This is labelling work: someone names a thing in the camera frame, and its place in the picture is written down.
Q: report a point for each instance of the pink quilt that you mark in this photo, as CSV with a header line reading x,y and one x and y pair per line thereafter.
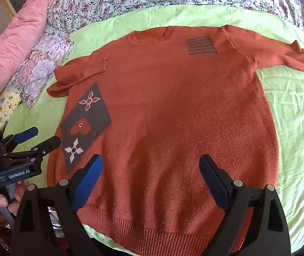
x,y
16,37

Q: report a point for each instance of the orange knit sweater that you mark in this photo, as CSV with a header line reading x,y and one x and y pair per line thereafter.
x,y
168,112

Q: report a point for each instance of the lilac floral blanket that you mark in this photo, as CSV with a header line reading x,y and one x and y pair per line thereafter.
x,y
40,66

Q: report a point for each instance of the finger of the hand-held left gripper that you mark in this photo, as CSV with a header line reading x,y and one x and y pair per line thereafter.
x,y
26,133
48,143

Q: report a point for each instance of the light green bed sheet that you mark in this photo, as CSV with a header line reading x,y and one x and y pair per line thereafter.
x,y
288,112

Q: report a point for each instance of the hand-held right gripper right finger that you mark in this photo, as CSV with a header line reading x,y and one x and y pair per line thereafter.
x,y
216,182

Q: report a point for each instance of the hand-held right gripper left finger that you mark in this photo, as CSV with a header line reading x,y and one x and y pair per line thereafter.
x,y
88,182

